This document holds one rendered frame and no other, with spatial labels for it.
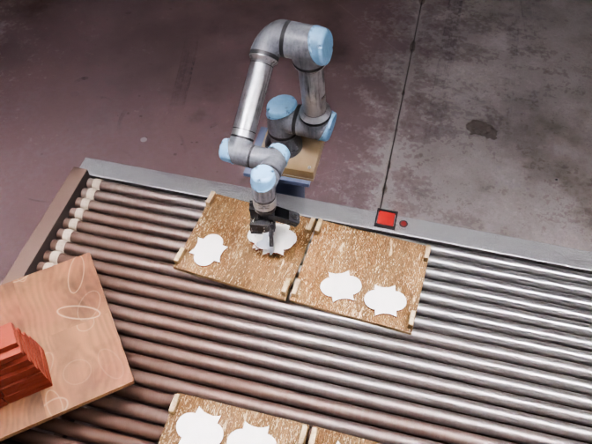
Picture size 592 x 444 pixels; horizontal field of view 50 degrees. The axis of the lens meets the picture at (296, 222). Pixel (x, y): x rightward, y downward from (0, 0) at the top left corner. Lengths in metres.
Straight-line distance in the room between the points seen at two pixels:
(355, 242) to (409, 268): 0.21
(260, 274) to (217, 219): 0.29
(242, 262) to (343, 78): 2.31
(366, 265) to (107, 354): 0.89
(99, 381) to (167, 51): 3.04
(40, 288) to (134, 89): 2.39
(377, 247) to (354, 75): 2.24
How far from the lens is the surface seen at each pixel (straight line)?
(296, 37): 2.04
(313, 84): 2.17
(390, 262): 2.21
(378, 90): 4.23
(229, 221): 2.31
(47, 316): 2.12
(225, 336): 2.09
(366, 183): 3.66
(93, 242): 2.39
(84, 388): 1.97
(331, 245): 2.24
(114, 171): 2.59
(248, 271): 2.18
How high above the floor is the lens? 2.77
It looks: 53 degrees down
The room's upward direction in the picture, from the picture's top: 1 degrees counter-clockwise
